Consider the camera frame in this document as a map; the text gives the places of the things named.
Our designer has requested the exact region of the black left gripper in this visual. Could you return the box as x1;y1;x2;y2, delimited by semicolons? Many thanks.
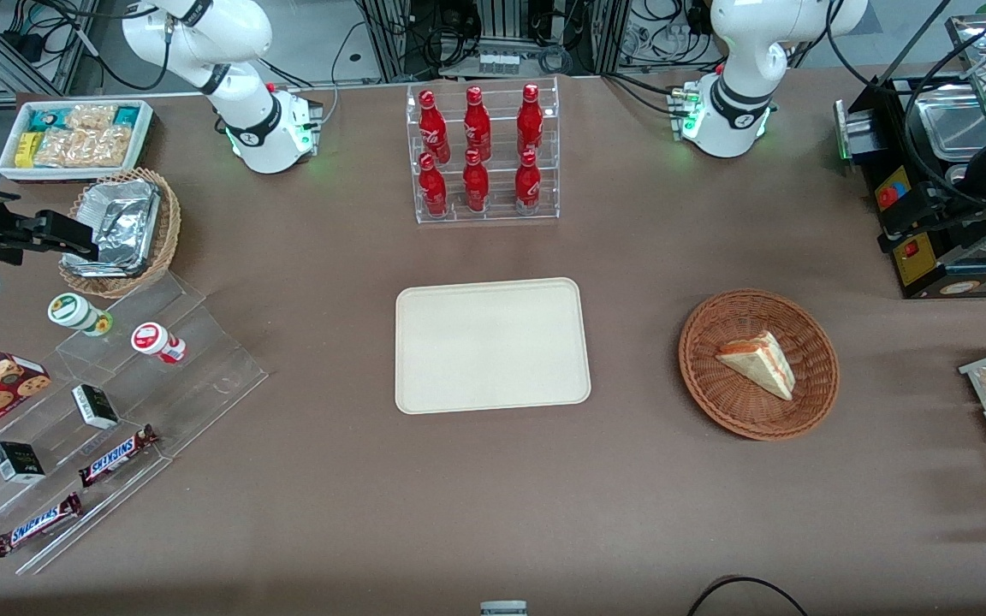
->
878;137;986;254

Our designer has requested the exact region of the triangle sandwich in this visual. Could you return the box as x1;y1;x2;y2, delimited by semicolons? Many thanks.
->
716;330;797;401

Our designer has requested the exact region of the flat steel tray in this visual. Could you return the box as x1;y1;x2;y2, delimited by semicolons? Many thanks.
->
919;84;986;162

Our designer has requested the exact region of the oval tan wicker basket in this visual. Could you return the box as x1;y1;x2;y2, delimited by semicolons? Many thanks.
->
59;168;182;299

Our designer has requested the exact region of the tilted steel tray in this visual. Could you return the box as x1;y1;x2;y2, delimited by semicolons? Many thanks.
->
945;12;986;129

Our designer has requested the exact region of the round brown wicker basket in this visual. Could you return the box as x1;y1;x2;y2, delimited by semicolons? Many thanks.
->
678;289;840;441

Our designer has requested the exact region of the beige plastic serving tray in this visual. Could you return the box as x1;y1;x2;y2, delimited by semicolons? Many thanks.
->
395;277;591;416

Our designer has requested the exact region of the green lid yoghurt cup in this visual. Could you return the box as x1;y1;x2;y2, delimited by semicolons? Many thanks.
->
48;293;114;337

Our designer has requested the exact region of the aluminium foil container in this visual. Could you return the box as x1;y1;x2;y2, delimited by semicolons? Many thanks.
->
61;178;162;279

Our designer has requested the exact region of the black machine with yellow labels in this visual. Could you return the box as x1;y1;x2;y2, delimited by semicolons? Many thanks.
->
834;75;986;300

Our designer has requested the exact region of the large clear cracker bag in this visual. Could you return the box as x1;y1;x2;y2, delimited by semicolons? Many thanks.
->
35;127;133;169

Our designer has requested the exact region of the small clear cracker bag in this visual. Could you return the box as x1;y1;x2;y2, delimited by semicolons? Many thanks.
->
65;104;117;131

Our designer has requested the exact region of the red lid yoghurt cup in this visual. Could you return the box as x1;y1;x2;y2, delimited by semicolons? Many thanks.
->
131;322;187;364

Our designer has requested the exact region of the white rectangular snack bin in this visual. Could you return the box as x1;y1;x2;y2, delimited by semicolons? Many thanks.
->
0;99;154;182

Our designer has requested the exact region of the small black box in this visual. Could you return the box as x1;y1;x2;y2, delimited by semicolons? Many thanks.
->
0;441;46;484
72;384;120;430

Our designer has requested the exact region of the clear acrylic stepped stand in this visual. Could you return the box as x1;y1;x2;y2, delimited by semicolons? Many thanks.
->
0;269;270;576

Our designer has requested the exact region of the brown Snickers bar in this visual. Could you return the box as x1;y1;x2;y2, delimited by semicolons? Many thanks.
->
0;493;83;558
78;424;160;489

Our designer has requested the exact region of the red cola bottle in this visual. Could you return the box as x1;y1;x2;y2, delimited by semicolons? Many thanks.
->
517;83;544;157
419;152;448;217
464;86;492;162
462;149;490;213
515;150;542;215
419;89;451;163

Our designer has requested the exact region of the clear acrylic bottle rack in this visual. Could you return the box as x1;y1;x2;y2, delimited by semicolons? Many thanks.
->
406;77;561;225

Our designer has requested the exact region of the black cable loop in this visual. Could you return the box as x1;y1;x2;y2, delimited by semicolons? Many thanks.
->
686;575;809;616

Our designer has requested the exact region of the aluminium frame rack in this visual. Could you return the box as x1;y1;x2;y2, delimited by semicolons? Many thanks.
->
356;0;631;82

